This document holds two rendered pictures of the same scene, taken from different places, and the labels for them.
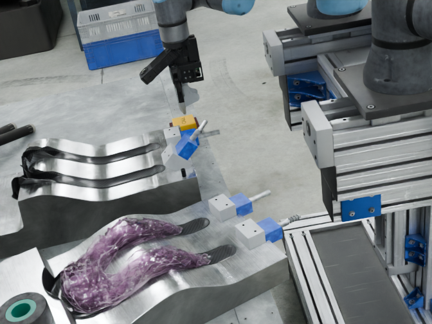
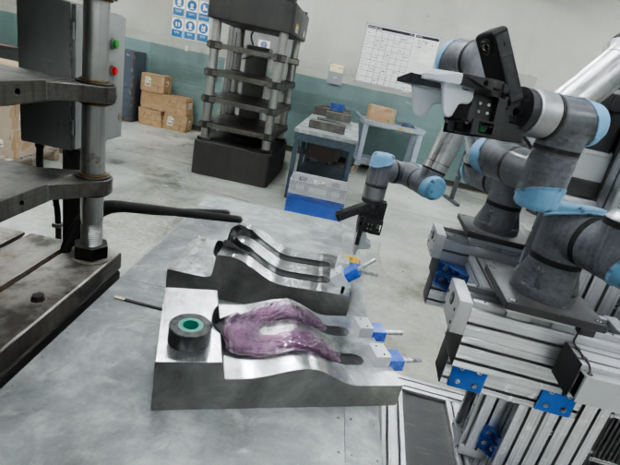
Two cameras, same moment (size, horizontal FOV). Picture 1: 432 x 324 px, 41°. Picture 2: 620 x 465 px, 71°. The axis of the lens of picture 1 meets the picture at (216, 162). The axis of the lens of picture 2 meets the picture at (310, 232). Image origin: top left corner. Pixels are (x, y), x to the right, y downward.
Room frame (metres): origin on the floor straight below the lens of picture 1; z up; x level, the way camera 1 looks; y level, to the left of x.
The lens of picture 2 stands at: (0.00, 0.08, 1.43)
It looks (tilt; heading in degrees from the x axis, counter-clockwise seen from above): 20 degrees down; 6
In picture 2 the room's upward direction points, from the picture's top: 12 degrees clockwise
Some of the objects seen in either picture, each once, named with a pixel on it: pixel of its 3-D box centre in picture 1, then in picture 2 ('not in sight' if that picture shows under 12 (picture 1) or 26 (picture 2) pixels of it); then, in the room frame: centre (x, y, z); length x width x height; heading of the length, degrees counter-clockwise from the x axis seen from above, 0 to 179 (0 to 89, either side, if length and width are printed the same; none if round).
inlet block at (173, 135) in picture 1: (193, 137); (356, 270); (1.24, 0.04, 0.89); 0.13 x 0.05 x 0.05; 96
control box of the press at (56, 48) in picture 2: not in sight; (75, 233); (1.29, 1.03, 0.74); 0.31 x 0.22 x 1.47; 6
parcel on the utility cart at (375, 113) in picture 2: not in sight; (380, 115); (7.24, 0.12, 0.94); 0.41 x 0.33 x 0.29; 101
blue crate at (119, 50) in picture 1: (123, 42); (315, 202); (4.48, 0.56, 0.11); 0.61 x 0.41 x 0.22; 94
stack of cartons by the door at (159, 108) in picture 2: not in sight; (167, 102); (7.15, 3.64, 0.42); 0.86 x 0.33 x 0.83; 94
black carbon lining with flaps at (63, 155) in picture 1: (85, 163); (273, 253); (1.15, 0.29, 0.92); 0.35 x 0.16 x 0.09; 96
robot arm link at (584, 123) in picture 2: not in sight; (567, 122); (0.82, -0.22, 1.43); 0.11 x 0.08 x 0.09; 116
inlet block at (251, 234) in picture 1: (271, 229); (396, 360); (0.88, -0.08, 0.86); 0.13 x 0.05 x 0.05; 114
